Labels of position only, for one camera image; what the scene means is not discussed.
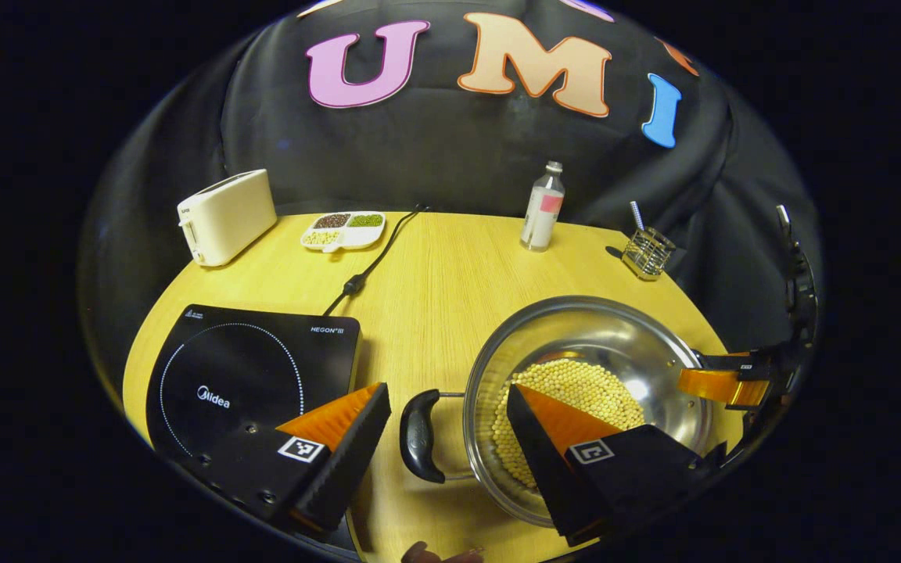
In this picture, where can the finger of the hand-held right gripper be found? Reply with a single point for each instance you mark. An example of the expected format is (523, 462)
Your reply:
(759, 363)
(712, 385)

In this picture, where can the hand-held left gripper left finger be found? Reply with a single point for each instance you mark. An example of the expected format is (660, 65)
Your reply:
(349, 461)

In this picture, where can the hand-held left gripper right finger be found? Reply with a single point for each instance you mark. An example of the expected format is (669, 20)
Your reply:
(544, 469)

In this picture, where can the pile of yellow soybeans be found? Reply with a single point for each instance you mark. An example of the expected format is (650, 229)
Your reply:
(591, 391)

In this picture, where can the stainless steel pot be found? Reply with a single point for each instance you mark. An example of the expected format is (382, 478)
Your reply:
(591, 328)

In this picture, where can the black induction cooktop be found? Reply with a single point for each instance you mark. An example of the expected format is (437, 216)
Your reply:
(247, 360)

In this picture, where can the black tripod stand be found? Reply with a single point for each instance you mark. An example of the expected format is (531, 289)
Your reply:
(801, 281)

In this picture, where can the pale straw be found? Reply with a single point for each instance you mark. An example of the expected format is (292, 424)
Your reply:
(637, 215)

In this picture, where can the white divided bean dish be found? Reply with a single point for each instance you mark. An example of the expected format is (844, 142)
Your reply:
(345, 233)

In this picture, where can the clear bottle pink label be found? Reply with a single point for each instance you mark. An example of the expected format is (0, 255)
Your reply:
(540, 219)

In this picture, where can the white toaster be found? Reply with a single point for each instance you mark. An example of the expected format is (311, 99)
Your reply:
(227, 219)

